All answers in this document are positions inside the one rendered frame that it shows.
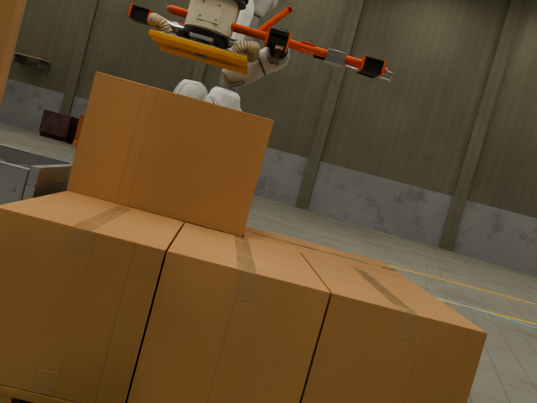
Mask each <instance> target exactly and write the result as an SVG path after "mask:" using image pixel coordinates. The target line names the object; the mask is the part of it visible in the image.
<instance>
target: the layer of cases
mask: <svg viewBox="0 0 537 403"><path fill-rule="evenodd" d="M486 338H487V332H485V331H484V330H482V329H481V328H480V327H478V326H477V325H475V324H473V323H472V322H471V321H469V320H468V319H467V318H465V317H463V316H462V315H460V314H459V313H457V312H456V311H455V310H453V309H451V308H450V307H448V306H447V305H445V304H444V303H443V302H441V301H440V300H438V299H437V298H435V297H433V296H432V295H431V294H430V293H428V292H426V291H425V290H424V289H422V288H420V287H419V286H418V285H416V284H415V283H413V282H412V281H410V280H408V279H407V278H406V277H404V276H403V275H401V274H400V273H398V272H397V271H395V270H394V269H393V268H391V267H390V266H388V265H386V264H385V263H383V262H382V261H378V260H375V259H371V258H368V257H363V256H360V255H356V254H353V253H348V252H344V251H341V250H338V249H333V248H329V247H326V246H322V245H317V244H314V243H311V242H307V241H302V240H299V239H295V238H293V237H287V236H284V235H280V234H278V233H272V232H269V231H265V230H262V229H257V228H253V227H250V226H247V225H246V226H245V230H244V233H243V236H242V237H238V236H236V235H232V234H229V233H224V232H221V231H217V230H214V229H209V228H205V227H203V226H199V225H194V224H191V223H188V222H185V221H179V220H176V219H173V218H170V217H165V216H161V215H158V214H155V213H150V212H146V211H144V210H140V209H134V208H132V207H128V206H125V205H120V204H117V203H113V202H111V201H105V200H101V199H99V198H93V197H91V196H87V195H84V194H79V193H75V192H72V191H69V190H67V191H63V192H60V193H55V194H49V195H45V196H41V197H37V198H30V199H26V200H22V201H16V202H11V203H7V204H4V205H0V385H4V386H8V387H12V388H16V389H22V390H25V391H29V392H33V393H39V394H42V395H46V396H50V397H56V398H60V399H63V400H67V401H73V402H77V403H126V402H127V403H467V400H468V398H469V394H470V392H471V387H472V384H473V381H474V378H475V373H476V370H477V368H478V364H479V360H480V357H481V354H482V351H483V347H484V343H485V341H486Z"/></svg>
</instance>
